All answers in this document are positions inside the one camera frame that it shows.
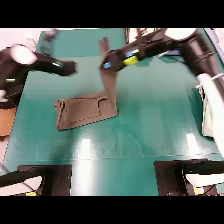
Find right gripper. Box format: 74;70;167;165
99;49;127;73

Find brown shirt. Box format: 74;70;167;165
54;36;119;131

